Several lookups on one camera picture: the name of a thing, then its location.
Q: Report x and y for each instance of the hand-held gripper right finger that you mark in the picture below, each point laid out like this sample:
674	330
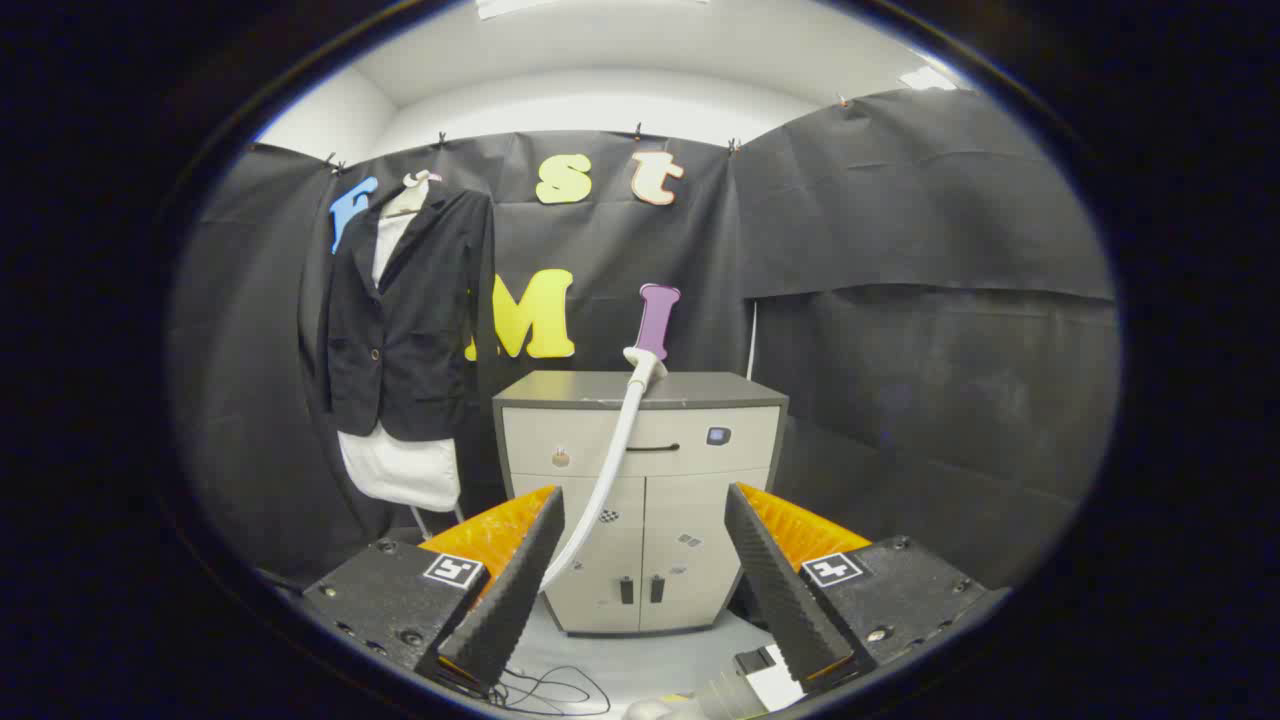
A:
780	600

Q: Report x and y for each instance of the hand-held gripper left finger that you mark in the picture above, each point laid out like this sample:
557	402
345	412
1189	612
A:
510	610

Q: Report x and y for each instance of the white shirt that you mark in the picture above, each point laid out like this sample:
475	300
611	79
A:
400	470

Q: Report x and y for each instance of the black suit jacket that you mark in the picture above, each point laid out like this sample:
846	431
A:
420	340

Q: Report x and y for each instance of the white garment stand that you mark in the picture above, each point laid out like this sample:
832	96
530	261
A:
421	520

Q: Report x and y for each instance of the white clothes hanger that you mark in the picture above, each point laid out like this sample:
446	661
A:
410	198

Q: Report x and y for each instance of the grey cabinet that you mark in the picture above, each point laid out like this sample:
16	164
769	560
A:
690	470

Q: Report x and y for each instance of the small blue screen device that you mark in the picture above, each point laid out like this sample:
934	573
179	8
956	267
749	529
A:
718	436

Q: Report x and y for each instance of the black backdrop cloth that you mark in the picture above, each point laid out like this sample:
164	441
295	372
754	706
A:
900	350

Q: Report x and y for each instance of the ceiling light panel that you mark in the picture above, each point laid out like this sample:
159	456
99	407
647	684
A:
928	78
515	8

